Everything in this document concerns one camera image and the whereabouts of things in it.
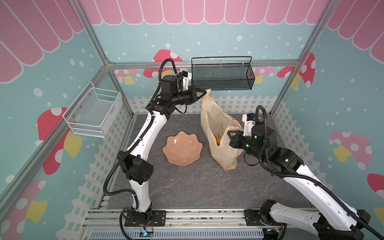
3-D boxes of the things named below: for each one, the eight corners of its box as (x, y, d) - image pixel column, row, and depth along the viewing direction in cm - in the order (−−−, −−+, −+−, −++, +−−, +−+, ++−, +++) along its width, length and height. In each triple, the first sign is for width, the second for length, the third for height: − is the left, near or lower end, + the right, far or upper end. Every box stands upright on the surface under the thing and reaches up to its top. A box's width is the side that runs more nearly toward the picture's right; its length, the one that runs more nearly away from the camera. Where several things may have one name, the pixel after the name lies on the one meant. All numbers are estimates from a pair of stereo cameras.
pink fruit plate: (162, 166, 94) (161, 163, 90) (167, 136, 109) (166, 132, 105) (202, 166, 94) (202, 163, 90) (201, 136, 109) (201, 132, 105)
